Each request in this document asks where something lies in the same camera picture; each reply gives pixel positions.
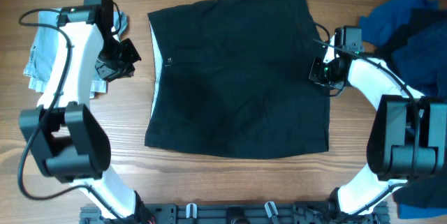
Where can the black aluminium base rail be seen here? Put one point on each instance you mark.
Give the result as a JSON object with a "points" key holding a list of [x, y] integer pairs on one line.
{"points": [[269, 212]]}

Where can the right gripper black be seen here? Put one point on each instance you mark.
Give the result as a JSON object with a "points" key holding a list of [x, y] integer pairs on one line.
{"points": [[314, 74]]}

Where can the folded light blue denim shorts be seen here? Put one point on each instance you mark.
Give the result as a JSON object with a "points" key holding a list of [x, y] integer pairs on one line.
{"points": [[44, 50]]}

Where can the dark garment in pile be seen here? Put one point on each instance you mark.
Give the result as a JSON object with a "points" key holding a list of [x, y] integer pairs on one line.
{"points": [[417, 53]]}

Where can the black shorts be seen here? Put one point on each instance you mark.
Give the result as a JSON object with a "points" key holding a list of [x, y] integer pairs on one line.
{"points": [[233, 80]]}

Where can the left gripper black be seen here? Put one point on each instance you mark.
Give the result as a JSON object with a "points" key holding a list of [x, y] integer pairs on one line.
{"points": [[127, 70]]}

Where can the blue garment in pile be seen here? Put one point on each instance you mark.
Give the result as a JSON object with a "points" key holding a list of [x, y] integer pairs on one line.
{"points": [[377, 29]]}

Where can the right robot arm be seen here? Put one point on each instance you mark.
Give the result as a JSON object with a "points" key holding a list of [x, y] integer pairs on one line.
{"points": [[407, 141]]}

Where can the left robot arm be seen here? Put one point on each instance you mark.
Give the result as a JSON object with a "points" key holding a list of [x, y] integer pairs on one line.
{"points": [[62, 135]]}

